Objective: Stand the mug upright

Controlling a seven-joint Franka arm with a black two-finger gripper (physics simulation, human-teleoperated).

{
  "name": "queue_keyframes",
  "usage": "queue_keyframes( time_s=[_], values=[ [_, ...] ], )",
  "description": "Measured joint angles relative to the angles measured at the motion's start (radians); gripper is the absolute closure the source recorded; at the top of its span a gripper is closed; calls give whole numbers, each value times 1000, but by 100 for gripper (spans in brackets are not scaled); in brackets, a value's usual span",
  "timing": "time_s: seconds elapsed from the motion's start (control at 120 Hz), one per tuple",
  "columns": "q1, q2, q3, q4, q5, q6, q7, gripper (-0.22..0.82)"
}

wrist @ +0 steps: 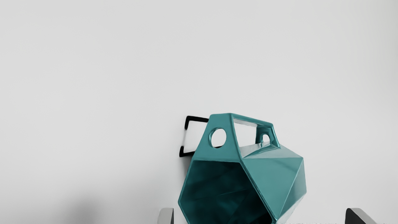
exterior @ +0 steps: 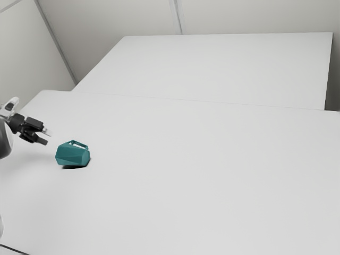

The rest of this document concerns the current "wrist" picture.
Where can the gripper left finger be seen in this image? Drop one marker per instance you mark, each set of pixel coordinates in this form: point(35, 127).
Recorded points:
point(165, 216)

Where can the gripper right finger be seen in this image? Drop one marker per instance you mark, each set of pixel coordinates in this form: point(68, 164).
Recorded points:
point(357, 217)

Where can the teal faceted mug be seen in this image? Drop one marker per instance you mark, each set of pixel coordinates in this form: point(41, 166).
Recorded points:
point(270, 177)

